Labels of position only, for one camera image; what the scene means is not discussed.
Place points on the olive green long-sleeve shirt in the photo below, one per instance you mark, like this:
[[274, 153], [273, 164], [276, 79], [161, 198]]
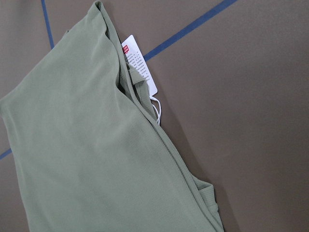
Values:
[[89, 153]]

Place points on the white paper clothing tag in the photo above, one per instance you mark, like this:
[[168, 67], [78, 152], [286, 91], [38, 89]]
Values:
[[135, 59]]

